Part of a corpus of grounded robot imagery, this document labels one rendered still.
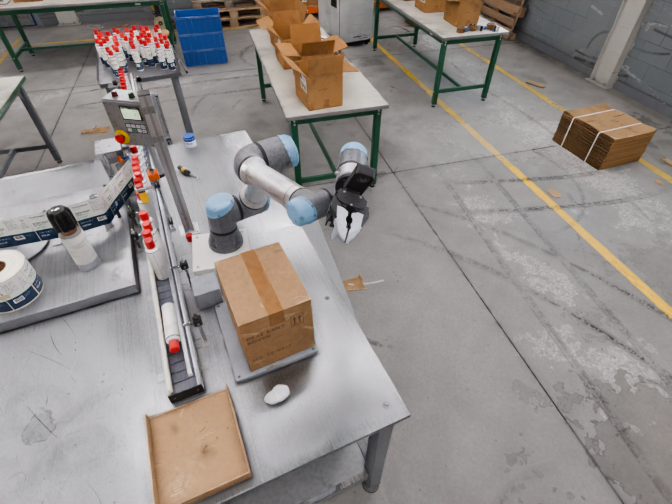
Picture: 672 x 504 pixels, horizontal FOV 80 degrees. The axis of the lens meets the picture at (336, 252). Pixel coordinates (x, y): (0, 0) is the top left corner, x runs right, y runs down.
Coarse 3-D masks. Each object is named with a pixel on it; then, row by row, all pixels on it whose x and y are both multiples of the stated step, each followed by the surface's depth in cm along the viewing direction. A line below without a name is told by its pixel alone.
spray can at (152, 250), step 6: (144, 240) 152; (150, 240) 152; (150, 246) 152; (156, 246) 155; (150, 252) 153; (156, 252) 155; (150, 258) 155; (156, 258) 156; (162, 258) 159; (156, 264) 158; (162, 264) 160; (156, 270) 160; (162, 270) 161; (162, 276) 163; (168, 276) 165
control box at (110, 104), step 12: (108, 96) 152; (120, 96) 152; (108, 108) 152; (156, 108) 157; (120, 120) 155; (132, 120) 154; (144, 120) 153; (120, 132) 159; (132, 144) 162; (144, 144) 161
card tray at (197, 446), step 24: (192, 408) 131; (216, 408) 131; (168, 432) 125; (192, 432) 125; (216, 432) 125; (168, 456) 120; (192, 456) 120; (216, 456) 120; (240, 456) 120; (168, 480) 116; (192, 480) 116; (216, 480) 116; (240, 480) 115
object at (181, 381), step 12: (156, 192) 208; (168, 252) 176; (156, 276) 166; (168, 288) 162; (168, 300) 157; (180, 312) 153; (168, 348) 142; (180, 348) 142; (168, 360) 138; (180, 360) 138; (180, 372) 135; (192, 372) 135; (180, 384) 132; (192, 384) 132
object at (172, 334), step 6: (162, 306) 149; (168, 306) 149; (174, 306) 150; (162, 312) 148; (168, 312) 147; (174, 312) 148; (168, 318) 145; (174, 318) 146; (168, 324) 143; (174, 324) 143; (168, 330) 141; (174, 330) 141; (168, 336) 139; (174, 336) 140; (168, 342) 140; (174, 342) 139; (174, 348) 138
